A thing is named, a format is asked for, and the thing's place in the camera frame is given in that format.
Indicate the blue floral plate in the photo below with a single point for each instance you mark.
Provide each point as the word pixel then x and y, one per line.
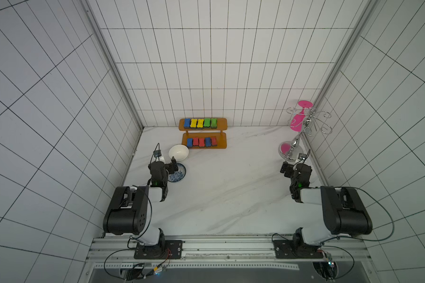
pixel 178 175

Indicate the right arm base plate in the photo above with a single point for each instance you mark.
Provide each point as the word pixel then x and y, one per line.
pixel 287 249

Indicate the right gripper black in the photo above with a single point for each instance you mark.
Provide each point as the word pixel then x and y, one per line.
pixel 288 170

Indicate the chrome glass holder stand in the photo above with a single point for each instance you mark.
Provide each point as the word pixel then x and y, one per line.
pixel 314 121

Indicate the blue eraser top shelf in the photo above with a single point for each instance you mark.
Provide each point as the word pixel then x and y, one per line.
pixel 187 123

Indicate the yellow eraser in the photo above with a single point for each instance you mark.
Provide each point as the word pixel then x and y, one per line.
pixel 200 123
pixel 194 123

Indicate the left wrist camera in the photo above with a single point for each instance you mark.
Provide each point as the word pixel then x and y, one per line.
pixel 157 154

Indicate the red eraser bottom right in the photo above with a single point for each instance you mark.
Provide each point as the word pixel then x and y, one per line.
pixel 214 141

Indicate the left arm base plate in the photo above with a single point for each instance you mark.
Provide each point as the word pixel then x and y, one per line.
pixel 168 249

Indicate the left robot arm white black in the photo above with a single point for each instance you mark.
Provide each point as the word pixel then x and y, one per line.
pixel 131 209

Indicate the white ceramic bowl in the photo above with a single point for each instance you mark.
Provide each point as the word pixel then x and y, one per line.
pixel 179 152

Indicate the two-tier wooden shelf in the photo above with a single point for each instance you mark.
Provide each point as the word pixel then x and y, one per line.
pixel 219 133

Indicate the aluminium mounting rail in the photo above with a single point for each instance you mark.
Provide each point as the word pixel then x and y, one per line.
pixel 241 251

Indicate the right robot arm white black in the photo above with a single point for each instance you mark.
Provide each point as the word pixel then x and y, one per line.
pixel 343 214

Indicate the green eraser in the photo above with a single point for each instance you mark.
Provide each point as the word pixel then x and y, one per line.
pixel 207 123
pixel 214 123

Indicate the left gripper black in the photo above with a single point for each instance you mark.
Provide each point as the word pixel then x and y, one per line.
pixel 172 169

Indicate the pink wine glass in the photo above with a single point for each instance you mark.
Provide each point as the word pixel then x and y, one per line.
pixel 297 121

